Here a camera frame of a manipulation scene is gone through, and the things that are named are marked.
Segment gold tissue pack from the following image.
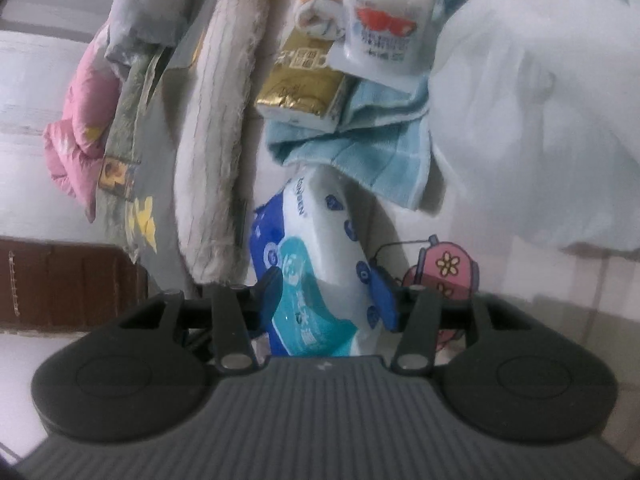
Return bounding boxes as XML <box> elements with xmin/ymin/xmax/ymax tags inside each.
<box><xmin>255</xmin><ymin>28</ymin><xmax>352</xmax><ymax>133</ymax></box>

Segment grey bed sheet yellow prints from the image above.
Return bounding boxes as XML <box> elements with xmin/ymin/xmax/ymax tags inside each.
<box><xmin>96</xmin><ymin>0</ymin><xmax>217</xmax><ymax>298</ymax></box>

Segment pink grey quilt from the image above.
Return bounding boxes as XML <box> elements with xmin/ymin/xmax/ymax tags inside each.
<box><xmin>43</xmin><ymin>0</ymin><xmax>193</xmax><ymax>222</ymax></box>

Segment white plastic bag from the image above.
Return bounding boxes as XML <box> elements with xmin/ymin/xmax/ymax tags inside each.
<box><xmin>430</xmin><ymin>0</ymin><xmax>639</xmax><ymax>252</ymax></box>

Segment brown wooden furniture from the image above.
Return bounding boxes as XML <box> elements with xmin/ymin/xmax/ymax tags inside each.
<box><xmin>1</xmin><ymin>238</ymin><xmax>148</xmax><ymax>333</ymax></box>

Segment light blue towel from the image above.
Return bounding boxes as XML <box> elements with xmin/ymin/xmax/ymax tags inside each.
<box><xmin>264</xmin><ymin>72</ymin><xmax>432</xmax><ymax>210</ymax></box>

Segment blue white wipes pack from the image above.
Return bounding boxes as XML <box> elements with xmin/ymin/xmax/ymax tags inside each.
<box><xmin>248</xmin><ymin>166</ymin><xmax>382</xmax><ymax>356</ymax></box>

